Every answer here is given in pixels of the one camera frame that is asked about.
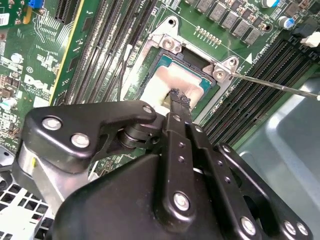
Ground silver square CPU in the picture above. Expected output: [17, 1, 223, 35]
[141, 55, 218, 112]

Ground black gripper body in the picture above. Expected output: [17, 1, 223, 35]
[51, 153, 216, 240]

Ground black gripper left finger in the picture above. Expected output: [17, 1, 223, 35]
[21, 90, 200, 227]

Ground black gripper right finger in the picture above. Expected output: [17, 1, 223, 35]
[181, 96, 315, 240]

